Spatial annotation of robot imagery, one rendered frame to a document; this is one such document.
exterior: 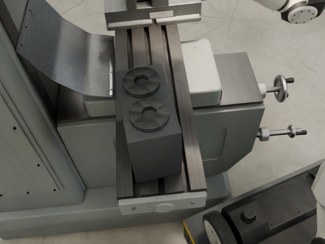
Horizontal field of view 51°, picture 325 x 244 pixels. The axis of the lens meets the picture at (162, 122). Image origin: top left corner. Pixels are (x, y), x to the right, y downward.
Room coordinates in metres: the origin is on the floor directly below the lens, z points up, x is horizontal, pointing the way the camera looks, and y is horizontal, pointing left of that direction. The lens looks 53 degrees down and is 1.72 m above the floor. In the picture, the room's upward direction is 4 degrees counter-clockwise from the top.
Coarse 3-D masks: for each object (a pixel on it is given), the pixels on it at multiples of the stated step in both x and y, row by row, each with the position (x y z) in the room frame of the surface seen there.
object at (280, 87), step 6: (276, 78) 0.97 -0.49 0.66; (282, 78) 0.93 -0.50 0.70; (288, 78) 0.93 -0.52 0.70; (258, 84) 0.93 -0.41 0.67; (264, 84) 0.93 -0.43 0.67; (276, 84) 0.97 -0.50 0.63; (282, 84) 0.91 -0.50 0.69; (264, 90) 0.91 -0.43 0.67; (270, 90) 0.92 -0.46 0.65; (276, 90) 0.92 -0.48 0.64; (282, 90) 0.89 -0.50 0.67; (264, 96) 0.90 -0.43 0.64; (276, 96) 0.92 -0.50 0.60; (282, 96) 0.88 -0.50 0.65
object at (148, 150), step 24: (120, 72) 0.60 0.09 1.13; (144, 72) 0.59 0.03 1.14; (120, 96) 0.53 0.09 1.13; (144, 96) 0.52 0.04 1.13; (168, 96) 0.51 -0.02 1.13; (144, 120) 0.44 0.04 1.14; (168, 120) 0.45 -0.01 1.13; (144, 144) 0.40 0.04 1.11; (168, 144) 0.41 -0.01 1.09; (144, 168) 0.40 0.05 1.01; (168, 168) 0.41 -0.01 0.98
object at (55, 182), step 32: (0, 0) 0.80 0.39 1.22; (0, 32) 0.74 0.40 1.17; (0, 64) 0.72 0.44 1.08; (0, 96) 0.70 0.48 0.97; (32, 96) 0.74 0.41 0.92; (0, 128) 0.69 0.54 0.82; (32, 128) 0.70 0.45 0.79; (0, 160) 0.68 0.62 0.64; (32, 160) 0.69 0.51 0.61; (64, 160) 0.72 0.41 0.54; (0, 192) 0.67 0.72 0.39; (32, 192) 0.68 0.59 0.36; (64, 192) 0.69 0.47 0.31
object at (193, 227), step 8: (320, 160) 0.71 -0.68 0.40; (304, 168) 0.68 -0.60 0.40; (288, 176) 0.64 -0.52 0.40; (264, 184) 0.61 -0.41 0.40; (272, 184) 0.61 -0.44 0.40; (248, 192) 0.59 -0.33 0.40; (256, 192) 0.58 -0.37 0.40; (232, 200) 0.55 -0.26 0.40; (216, 208) 0.53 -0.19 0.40; (192, 216) 0.50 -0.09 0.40; (200, 216) 0.50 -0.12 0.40; (184, 224) 0.48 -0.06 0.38; (192, 224) 0.47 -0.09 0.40; (200, 224) 0.47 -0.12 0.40; (184, 232) 0.48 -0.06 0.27; (192, 232) 0.44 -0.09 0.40; (200, 232) 0.43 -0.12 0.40; (192, 240) 0.41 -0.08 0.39; (200, 240) 0.40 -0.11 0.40; (208, 240) 0.40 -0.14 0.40
